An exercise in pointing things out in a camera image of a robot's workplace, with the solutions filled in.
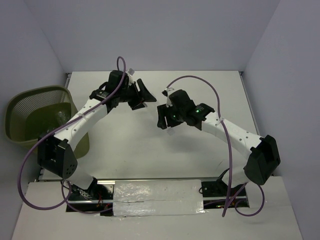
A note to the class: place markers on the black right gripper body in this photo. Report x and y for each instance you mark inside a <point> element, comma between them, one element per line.
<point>178,113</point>

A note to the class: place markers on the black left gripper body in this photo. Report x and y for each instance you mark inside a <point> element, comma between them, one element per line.
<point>130,94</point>

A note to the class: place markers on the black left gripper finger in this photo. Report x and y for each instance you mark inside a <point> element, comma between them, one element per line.
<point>145,93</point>
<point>136,105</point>

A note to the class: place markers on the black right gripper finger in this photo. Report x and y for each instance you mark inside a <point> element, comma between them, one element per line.
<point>164,111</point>
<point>164,121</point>

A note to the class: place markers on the clear bottle clear cap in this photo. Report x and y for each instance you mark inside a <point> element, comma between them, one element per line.
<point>62,117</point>

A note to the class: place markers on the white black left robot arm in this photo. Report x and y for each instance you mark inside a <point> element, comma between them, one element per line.
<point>56,152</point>

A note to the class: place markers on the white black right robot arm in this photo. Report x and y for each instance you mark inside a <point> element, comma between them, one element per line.
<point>261,153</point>

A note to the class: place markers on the olive green mesh bin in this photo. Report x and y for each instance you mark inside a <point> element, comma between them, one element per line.
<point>31,114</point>

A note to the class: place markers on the silver tape patch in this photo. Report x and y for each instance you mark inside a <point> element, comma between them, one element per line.
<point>157,198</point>

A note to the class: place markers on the aluminium table edge rail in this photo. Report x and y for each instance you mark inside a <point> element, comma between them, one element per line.
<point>109,184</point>

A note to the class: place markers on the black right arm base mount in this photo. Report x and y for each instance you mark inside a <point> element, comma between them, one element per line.
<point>214,194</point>

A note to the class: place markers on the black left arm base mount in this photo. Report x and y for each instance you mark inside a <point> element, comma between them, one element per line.
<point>98,199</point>

